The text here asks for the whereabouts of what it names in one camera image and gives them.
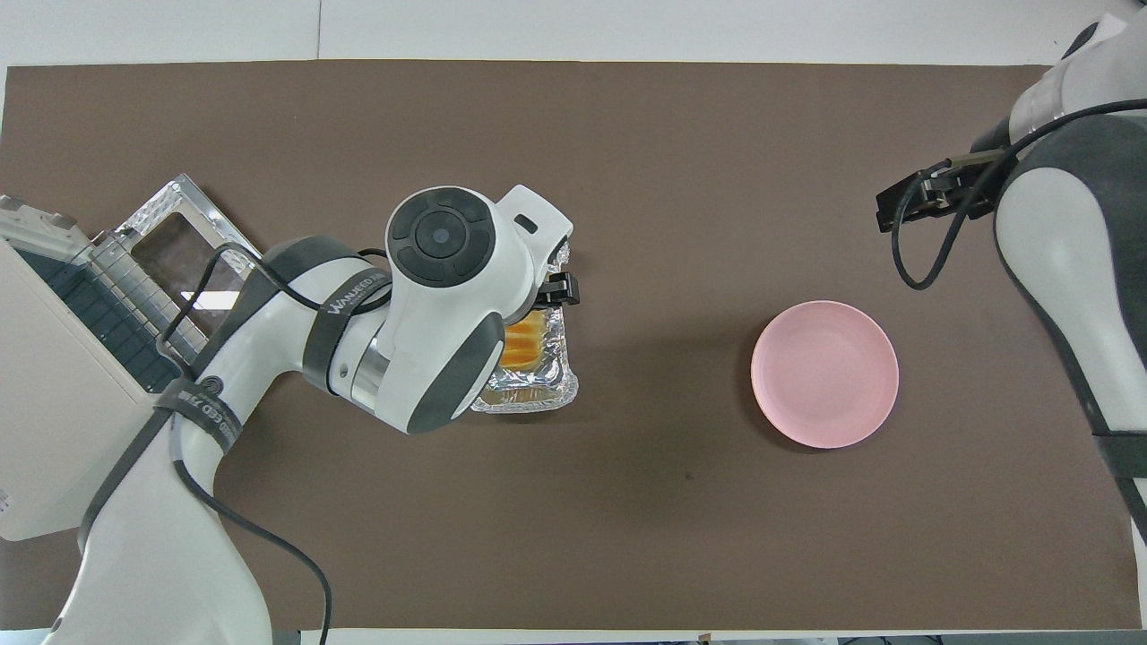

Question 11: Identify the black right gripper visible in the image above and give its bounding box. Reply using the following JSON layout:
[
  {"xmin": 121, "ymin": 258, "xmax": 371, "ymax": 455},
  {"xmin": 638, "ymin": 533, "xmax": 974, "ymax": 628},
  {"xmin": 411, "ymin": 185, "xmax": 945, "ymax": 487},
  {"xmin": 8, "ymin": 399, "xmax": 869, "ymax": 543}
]
[{"xmin": 876, "ymin": 152, "xmax": 997, "ymax": 236}]

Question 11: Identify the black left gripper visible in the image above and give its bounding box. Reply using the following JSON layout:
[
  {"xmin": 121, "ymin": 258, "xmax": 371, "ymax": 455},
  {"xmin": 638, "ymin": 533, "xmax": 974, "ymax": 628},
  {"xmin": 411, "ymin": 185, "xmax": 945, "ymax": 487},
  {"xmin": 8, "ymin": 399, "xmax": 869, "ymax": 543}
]
[{"xmin": 536, "ymin": 271, "xmax": 581, "ymax": 310}]

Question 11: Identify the striped yellow bread loaf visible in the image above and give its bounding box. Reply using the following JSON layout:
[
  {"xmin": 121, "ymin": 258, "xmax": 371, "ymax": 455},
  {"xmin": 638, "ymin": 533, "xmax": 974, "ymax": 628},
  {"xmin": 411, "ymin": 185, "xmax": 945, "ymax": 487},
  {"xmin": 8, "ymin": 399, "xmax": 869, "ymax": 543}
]
[{"xmin": 500, "ymin": 309, "xmax": 548, "ymax": 370}]

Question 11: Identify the aluminium foil tray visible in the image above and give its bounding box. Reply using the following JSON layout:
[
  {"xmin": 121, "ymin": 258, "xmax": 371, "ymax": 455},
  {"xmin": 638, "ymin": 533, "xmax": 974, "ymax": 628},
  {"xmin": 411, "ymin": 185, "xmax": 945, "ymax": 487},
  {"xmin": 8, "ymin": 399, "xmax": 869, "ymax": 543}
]
[{"xmin": 470, "ymin": 240, "xmax": 581, "ymax": 415}]

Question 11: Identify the glass oven door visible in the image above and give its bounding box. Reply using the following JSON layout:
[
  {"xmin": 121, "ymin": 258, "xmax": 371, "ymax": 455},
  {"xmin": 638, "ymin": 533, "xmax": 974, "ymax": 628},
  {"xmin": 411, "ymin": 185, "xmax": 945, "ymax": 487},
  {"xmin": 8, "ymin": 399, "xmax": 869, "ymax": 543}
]
[{"xmin": 115, "ymin": 173, "xmax": 270, "ymax": 337}]

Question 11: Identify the metal oven rack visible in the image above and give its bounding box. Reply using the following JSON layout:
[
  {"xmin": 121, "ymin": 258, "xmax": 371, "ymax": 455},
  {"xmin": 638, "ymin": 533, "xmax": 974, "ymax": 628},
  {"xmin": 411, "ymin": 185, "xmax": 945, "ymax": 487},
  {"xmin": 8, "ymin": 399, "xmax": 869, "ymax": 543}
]
[{"xmin": 88, "ymin": 228, "xmax": 211, "ymax": 368}]

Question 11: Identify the white toaster oven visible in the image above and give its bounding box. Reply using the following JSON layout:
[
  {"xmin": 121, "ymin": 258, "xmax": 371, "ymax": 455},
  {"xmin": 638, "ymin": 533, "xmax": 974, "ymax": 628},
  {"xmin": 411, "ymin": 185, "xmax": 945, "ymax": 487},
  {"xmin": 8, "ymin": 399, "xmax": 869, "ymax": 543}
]
[{"xmin": 0, "ymin": 195, "xmax": 225, "ymax": 543}]

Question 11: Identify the pink round plate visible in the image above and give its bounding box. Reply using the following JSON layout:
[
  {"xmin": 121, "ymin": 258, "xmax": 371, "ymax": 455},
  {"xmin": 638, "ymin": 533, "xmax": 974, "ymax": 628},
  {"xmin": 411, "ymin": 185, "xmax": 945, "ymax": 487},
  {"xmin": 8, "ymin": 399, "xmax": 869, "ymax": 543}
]
[{"xmin": 751, "ymin": 300, "xmax": 900, "ymax": 451}]

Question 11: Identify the brown table mat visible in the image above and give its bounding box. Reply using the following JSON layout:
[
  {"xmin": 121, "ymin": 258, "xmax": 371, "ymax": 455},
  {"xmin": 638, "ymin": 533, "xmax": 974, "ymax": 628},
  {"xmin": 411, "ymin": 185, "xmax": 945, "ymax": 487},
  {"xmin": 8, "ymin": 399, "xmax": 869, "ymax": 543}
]
[{"xmin": 0, "ymin": 59, "xmax": 1143, "ymax": 632}]

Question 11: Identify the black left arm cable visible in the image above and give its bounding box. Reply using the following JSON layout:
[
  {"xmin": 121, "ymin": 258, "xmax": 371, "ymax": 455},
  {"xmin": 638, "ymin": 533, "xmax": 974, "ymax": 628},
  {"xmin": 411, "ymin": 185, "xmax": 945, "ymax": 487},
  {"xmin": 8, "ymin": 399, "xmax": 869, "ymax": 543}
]
[{"xmin": 157, "ymin": 242, "xmax": 395, "ymax": 645}]

